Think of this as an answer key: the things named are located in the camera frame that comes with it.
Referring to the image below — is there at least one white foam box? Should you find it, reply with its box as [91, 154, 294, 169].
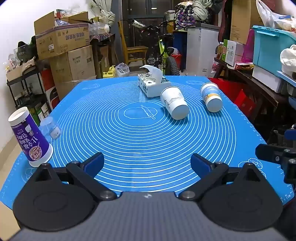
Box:
[252, 66, 287, 93]

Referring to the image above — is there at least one open cardboard box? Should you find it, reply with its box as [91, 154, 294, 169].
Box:
[34, 11, 91, 60]

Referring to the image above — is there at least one white tissue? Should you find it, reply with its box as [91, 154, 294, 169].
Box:
[139, 65, 164, 83]

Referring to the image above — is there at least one red bag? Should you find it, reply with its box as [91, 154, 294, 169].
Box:
[208, 77, 258, 117]

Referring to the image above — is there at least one white cup with blue-yellow label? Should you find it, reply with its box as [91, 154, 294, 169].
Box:
[200, 82, 223, 113]

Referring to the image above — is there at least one purple floral cloth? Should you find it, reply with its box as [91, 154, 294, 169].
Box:
[173, 4, 197, 31]

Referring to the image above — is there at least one green and white carton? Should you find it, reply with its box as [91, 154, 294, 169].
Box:
[221, 39, 245, 67]

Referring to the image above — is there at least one teal plastic storage bin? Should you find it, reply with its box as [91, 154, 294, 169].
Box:
[251, 25, 296, 75]

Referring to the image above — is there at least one clear plastic cup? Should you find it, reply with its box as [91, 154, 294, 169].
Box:
[40, 116, 61, 140]

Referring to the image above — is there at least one white cloth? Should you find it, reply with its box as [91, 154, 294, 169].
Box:
[280, 44, 296, 75]

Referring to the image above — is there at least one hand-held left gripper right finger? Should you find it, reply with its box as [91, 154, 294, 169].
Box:
[178, 153, 266, 201]

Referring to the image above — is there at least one large closed cardboard box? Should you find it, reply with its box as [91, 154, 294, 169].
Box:
[49, 45, 97, 82]

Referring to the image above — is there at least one blue silicone baking mat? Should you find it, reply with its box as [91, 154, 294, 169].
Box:
[0, 75, 295, 208]

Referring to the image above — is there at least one black and green bicycle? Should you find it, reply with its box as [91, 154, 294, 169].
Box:
[132, 19, 181, 76]

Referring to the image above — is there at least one tall brown cardboard box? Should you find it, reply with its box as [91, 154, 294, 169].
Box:
[230, 0, 258, 45]

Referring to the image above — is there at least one wooden chair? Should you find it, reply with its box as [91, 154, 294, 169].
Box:
[118, 21, 149, 66]

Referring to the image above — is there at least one white patterned tissue box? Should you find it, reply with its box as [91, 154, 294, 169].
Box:
[137, 73, 172, 98]

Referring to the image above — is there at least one purple paper cup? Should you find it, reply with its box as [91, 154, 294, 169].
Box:
[8, 107, 54, 168]

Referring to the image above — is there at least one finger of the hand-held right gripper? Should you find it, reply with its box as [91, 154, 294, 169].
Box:
[255, 143, 296, 165]
[272, 126, 296, 147]

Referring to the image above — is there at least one dark wooden side table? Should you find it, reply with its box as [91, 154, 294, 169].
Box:
[214, 57, 290, 131]

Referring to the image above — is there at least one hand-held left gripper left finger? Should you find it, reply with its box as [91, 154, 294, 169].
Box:
[30, 152, 117, 201]

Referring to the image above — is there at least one white cup with ink print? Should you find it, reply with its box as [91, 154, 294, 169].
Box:
[160, 86, 190, 120]

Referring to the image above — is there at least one yellow plastic jug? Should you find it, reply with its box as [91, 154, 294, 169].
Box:
[103, 65, 116, 78]

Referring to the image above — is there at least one white chest freezer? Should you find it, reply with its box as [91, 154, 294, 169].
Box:
[186, 23, 220, 77]

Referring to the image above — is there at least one dark wooden desk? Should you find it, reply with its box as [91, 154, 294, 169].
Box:
[90, 33, 116, 79]

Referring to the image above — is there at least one black metal rack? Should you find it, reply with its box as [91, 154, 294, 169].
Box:
[6, 64, 54, 117]

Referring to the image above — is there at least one white plastic bag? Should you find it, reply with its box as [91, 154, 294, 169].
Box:
[255, 0, 296, 32]

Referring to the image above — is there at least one clear plastic bag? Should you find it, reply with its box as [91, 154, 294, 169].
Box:
[115, 62, 130, 77]

